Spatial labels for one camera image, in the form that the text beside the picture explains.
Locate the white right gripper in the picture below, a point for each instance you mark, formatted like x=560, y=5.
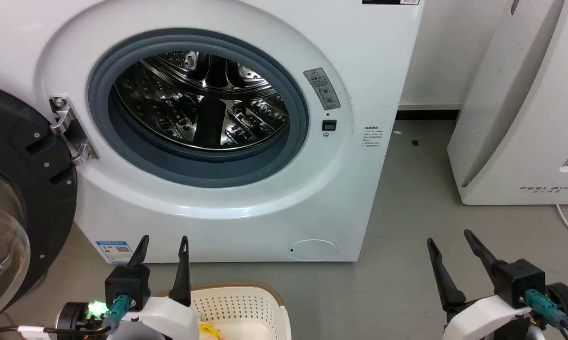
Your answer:
x=482, y=321

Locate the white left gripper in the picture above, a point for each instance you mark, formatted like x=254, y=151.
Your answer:
x=165, y=323

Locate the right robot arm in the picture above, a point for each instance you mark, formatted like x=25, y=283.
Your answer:
x=566, y=304

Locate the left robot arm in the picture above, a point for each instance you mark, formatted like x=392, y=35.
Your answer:
x=76, y=317

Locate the yellow cloth item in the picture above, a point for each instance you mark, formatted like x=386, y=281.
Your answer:
x=209, y=330

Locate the black washing machine door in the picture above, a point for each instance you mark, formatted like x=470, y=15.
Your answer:
x=33, y=189

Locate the stainless steel washing machine drum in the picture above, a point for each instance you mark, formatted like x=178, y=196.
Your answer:
x=170, y=108

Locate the black device with white label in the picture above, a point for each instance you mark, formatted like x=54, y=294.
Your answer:
x=390, y=2

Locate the blue white energy label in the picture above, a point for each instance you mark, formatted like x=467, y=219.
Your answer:
x=114, y=251

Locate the cream perforated laundry basket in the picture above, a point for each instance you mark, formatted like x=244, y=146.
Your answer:
x=246, y=307

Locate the grey rubber door gasket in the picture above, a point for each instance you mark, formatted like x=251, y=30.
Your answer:
x=194, y=166

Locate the round white filter cover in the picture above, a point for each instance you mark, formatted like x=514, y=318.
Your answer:
x=313, y=250

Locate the black baseboard strip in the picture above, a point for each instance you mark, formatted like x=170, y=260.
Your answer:
x=428, y=114

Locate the white air purifier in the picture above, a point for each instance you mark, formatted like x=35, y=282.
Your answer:
x=515, y=118

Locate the small printed text label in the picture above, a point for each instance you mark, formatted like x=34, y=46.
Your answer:
x=372, y=137

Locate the metal door hinge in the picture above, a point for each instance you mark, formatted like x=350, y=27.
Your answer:
x=69, y=130

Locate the black door latch socket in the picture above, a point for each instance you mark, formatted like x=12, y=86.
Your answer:
x=329, y=125

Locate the white front-load washing machine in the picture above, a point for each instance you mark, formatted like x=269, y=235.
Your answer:
x=359, y=71

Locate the grey warning sticker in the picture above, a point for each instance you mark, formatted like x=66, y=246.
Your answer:
x=322, y=88

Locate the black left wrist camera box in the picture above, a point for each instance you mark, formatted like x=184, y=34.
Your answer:
x=127, y=285

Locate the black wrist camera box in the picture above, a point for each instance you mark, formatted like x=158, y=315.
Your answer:
x=127, y=285
x=520, y=281

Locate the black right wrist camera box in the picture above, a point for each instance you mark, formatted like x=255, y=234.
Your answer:
x=520, y=281

